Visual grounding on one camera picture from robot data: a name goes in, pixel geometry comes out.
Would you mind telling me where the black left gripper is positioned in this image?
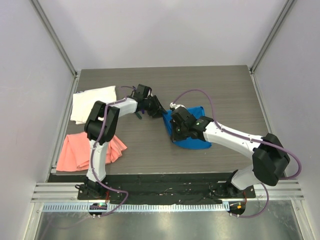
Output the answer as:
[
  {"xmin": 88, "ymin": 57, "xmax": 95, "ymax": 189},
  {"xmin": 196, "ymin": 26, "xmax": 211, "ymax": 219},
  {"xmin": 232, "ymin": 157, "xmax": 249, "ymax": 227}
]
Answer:
[{"xmin": 142, "ymin": 95, "xmax": 167, "ymax": 118}]

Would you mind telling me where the blue cloth napkin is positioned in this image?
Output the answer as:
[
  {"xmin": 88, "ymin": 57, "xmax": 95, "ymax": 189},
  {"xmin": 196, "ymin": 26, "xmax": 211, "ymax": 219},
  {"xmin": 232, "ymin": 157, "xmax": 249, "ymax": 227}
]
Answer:
[{"xmin": 162, "ymin": 106, "xmax": 212, "ymax": 150}]

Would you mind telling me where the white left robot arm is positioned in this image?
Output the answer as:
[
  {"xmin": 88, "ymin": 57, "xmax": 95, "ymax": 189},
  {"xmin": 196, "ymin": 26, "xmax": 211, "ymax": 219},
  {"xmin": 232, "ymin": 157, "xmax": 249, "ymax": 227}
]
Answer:
[{"xmin": 77, "ymin": 84, "xmax": 167, "ymax": 200}]

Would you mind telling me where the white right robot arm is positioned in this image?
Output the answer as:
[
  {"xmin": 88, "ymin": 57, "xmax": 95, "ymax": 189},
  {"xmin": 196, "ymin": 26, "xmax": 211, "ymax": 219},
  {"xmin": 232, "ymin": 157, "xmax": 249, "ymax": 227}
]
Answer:
[{"xmin": 170, "ymin": 103, "xmax": 290, "ymax": 198}]

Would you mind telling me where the purple plastic knife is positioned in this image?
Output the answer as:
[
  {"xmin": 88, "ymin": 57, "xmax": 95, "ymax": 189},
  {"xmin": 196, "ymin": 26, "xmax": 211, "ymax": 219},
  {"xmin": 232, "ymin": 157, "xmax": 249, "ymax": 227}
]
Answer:
[{"xmin": 132, "ymin": 84, "xmax": 145, "ymax": 113}]

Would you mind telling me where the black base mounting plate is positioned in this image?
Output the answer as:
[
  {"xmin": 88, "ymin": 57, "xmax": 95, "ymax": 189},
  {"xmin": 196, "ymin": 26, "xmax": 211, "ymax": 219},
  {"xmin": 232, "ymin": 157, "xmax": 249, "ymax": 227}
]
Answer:
[{"xmin": 48, "ymin": 173, "xmax": 256, "ymax": 205}]

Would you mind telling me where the white folded cloth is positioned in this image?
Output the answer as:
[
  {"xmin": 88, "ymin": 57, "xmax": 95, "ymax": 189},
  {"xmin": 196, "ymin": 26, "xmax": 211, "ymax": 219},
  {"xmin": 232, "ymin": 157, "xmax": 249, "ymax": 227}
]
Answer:
[{"xmin": 70, "ymin": 85, "xmax": 117, "ymax": 125}]

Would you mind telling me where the pink folded cloth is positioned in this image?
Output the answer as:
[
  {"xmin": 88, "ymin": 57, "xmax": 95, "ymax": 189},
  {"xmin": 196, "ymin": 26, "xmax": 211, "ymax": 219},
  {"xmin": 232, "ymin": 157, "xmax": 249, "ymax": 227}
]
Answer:
[{"xmin": 56, "ymin": 132, "xmax": 127, "ymax": 172}]

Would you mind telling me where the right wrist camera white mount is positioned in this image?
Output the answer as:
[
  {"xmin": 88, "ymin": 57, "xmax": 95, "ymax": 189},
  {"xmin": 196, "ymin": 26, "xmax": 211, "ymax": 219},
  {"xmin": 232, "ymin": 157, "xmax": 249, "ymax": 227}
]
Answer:
[{"xmin": 169, "ymin": 102, "xmax": 186, "ymax": 111}]

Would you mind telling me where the horizontal aluminium frame rail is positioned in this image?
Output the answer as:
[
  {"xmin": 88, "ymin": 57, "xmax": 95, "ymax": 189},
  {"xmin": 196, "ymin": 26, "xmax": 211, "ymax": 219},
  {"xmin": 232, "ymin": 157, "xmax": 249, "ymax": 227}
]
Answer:
[{"xmin": 31, "ymin": 180, "xmax": 305, "ymax": 203}]

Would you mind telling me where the left aluminium frame post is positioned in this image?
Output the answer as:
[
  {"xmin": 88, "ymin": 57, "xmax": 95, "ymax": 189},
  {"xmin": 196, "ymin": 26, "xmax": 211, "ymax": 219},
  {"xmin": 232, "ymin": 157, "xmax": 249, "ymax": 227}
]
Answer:
[{"xmin": 29, "ymin": 0, "xmax": 77, "ymax": 78}]

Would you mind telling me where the aluminium frame post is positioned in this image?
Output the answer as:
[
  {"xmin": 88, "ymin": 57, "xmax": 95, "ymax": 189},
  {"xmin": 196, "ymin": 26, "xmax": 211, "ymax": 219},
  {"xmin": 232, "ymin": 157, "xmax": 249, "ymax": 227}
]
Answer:
[
  {"xmin": 249, "ymin": 0, "xmax": 297, "ymax": 74},
  {"xmin": 29, "ymin": 0, "xmax": 77, "ymax": 78}
]

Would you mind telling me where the slotted cable duct rail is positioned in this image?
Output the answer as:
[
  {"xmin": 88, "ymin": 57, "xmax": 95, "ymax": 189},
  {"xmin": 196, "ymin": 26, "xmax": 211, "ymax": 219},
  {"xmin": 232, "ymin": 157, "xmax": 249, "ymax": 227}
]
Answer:
[{"xmin": 42, "ymin": 201, "xmax": 230, "ymax": 213}]

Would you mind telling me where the right aluminium frame post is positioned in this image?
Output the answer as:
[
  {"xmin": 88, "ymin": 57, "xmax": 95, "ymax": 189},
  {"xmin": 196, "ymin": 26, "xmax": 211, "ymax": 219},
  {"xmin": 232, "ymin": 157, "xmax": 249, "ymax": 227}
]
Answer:
[{"xmin": 249, "ymin": 0, "xmax": 297, "ymax": 74}]

